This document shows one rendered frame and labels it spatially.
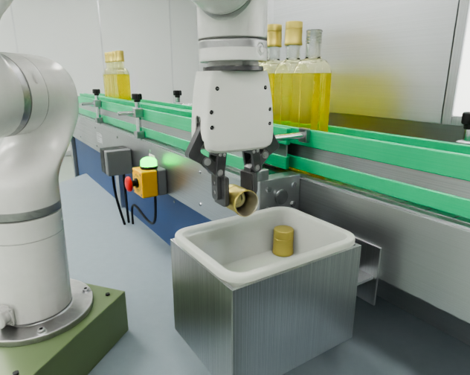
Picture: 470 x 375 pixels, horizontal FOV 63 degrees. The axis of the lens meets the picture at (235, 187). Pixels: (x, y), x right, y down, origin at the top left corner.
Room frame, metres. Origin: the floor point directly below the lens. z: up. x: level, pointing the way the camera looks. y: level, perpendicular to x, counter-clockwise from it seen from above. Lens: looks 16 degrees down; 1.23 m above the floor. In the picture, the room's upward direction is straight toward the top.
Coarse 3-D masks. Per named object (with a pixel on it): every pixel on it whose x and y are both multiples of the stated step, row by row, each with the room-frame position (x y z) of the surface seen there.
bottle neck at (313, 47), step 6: (312, 30) 0.75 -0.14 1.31; (318, 30) 0.75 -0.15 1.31; (306, 36) 0.76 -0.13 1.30; (312, 36) 0.75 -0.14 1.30; (318, 36) 0.75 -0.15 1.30; (306, 42) 0.76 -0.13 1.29; (312, 42) 0.75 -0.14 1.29; (318, 42) 0.75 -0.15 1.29; (306, 48) 0.76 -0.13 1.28; (312, 48) 0.75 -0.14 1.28; (318, 48) 0.75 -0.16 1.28; (306, 54) 0.76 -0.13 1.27; (312, 54) 0.75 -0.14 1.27; (318, 54) 0.75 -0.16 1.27
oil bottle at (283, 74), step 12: (288, 60) 0.80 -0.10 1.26; (276, 72) 0.81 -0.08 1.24; (288, 72) 0.78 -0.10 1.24; (276, 84) 0.81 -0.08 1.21; (288, 84) 0.78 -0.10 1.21; (276, 96) 0.81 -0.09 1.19; (288, 96) 0.78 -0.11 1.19; (276, 108) 0.81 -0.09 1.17; (288, 108) 0.78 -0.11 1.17; (276, 120) 0.81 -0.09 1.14; (288, 120) 0.78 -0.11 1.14
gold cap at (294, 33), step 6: (288, 24) 0.80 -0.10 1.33; (294, 24) 0.80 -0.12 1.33; (300, 24) 0.80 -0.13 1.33; (288, 30) 0.80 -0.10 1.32; (294, 30) 0.80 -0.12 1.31; (300, 30) 0.80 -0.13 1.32; (288, 36) 0.80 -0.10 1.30; (294, 36) 0.80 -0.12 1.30; (300, 36) 0.80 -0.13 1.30; (288, 42) 0.80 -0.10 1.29; (294, 42) 0.80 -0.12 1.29; (300, 42) 0.80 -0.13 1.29
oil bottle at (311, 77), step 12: (300, 60) 0.76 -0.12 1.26; (312, 60) 0.74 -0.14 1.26; (324, 60) 0.75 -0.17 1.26; (300, 72) 0.75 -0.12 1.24; (312, 72) 0.73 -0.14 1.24; (324, 72) 0.74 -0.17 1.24; (300, 84) 0.75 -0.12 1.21; (312, 84) 0.73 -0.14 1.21; (324, 84) 0.75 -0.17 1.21; (300, 96) 0.75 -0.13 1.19; (312, 96) 0.73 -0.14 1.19; (324, 96) 0.75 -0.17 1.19; (300, 108) 0.75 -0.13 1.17; (312, 108) 0.73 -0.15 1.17; (324, 108) 0.75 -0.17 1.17; (300, 120) 0.75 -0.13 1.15; (312, 120) 0.73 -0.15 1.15; (324, 120) 0.75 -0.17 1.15
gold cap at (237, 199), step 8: (232, 184) 0.50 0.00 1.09; (232, 192) 0.48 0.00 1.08; (240, 192) 0.47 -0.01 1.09; (248, 192) 0.49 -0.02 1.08; (232, 200) 0.47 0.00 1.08; (240, 200) 0.49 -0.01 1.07; (248, 200) 0.49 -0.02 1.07; (256, 200) 0.48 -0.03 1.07; (232, 208) 0.47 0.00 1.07; (240, 208) 0.49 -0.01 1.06; (248, 208) 0.48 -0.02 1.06; (256, 208) 0.47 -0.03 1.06
